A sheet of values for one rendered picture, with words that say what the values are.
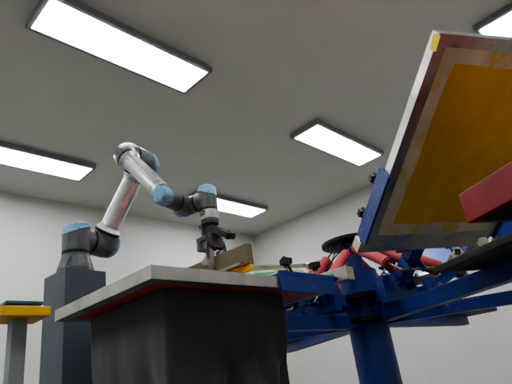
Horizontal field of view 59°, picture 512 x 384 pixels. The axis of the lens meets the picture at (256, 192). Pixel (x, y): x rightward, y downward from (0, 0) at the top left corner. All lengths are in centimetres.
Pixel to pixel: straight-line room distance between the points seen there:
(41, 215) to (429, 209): 473
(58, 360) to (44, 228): 391
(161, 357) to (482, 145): 127
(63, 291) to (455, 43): 164
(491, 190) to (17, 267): 490
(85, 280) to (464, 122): 155
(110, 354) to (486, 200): 118
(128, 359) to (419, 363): 486
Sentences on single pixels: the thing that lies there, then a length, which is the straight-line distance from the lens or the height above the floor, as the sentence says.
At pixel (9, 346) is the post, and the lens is 146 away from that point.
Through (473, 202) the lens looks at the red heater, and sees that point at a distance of 142.
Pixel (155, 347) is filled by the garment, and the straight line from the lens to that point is 134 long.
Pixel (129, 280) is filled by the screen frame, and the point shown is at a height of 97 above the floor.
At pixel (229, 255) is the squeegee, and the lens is 168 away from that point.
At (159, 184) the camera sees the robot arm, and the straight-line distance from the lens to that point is 183.
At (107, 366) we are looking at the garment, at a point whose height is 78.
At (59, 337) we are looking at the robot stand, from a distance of 196.
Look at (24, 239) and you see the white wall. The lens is 565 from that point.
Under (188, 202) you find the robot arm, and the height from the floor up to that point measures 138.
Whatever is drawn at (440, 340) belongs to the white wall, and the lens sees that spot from 587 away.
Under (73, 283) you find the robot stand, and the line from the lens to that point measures 199.
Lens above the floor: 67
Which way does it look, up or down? 23 degrees up
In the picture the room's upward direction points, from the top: 8 degrees counter-clockwise
